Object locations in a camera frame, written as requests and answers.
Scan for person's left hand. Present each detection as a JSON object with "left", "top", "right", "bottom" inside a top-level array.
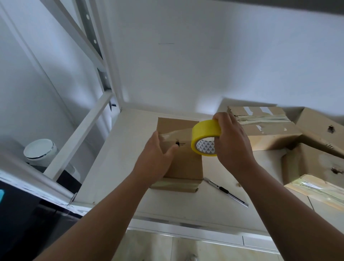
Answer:
[{"left": 131, "top": 131, "right": 180, "bottom": 189}]

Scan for person's right hand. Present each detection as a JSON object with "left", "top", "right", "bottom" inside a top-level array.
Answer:
[{"left": 212, "top": 112, "right": 259, "bottom": 181}]

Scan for small brown cardboard box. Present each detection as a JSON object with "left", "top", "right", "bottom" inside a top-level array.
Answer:
[{"left": 149, "top": 117, "right": 204, "bottom": 193}]

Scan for yellow packing tape roll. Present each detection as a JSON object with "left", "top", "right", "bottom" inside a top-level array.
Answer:
[{"left": 159, "top": 119, "right": 222, "bottom": 157}]

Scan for person's left forearm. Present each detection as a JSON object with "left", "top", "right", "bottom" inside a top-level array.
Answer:
[{"left": 34, "top": 173, "right": 151, "bottom": 261}]

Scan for person's right forearm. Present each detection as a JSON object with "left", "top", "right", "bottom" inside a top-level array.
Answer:
[{"left": 237, "top": 164, "right": 344, "bottom": 261}]

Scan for silver utility knife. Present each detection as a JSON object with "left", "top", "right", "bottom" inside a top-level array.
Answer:
[{"left": 203, "top": 177, "right": 249, "bottom": 208}]

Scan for taped cardboard box white patches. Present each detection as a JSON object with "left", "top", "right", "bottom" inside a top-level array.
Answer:
[{"left": 227, "top": 106, "right": 302, "bottom": 151}]

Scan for cardboard box with clear tape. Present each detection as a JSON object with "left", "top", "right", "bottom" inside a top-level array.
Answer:
[{"left": 282, "top": 143, "right": 344, "bottom": 211}]

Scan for cardboard box with torn hole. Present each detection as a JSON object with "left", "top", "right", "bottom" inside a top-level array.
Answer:
[{"left": 295, "top": 107, "right": 344, "bottom": 159}]

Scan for white round appliance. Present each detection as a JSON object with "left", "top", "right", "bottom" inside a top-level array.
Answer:
[{"left": 23, "top": 139, "right": 81, "bottom": 184}]

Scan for black appliance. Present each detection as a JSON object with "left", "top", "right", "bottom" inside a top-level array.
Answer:
[{"left": 0, "top": 180, "right": 82, "bottom": 261}]

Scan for white metal shelf frame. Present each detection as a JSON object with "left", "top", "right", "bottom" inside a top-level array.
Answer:
[{"left": 0, "top": 0, "right": 125, "bottom": 209}]

